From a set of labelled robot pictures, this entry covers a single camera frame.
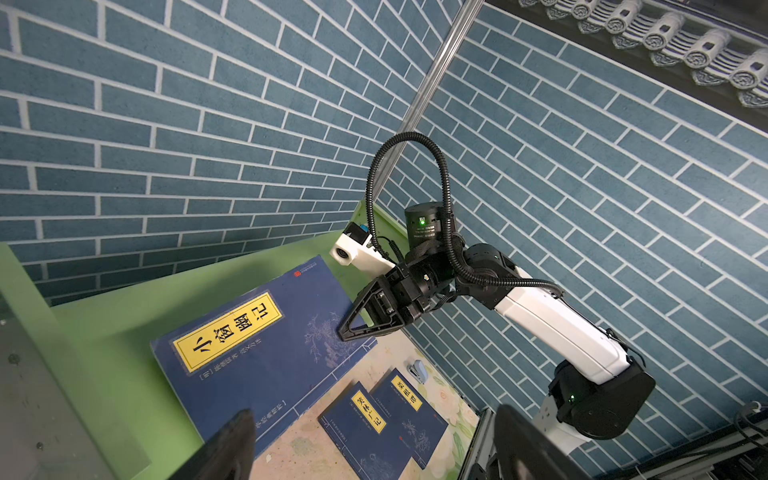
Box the green wooden shelf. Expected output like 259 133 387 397
0 200 415 480

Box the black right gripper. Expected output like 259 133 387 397
337 266 447 342

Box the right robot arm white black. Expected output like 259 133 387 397
330 202 656 454

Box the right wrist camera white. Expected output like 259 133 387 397
330 222 395 279

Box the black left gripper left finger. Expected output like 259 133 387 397
169 409 256 480

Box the aluminium corner post right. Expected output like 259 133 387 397
372 0 485 199

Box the blue book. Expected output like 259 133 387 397
151 256 377 455
372 369 448 470
318 382 411 479

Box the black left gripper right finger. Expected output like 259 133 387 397
493 405 590 480

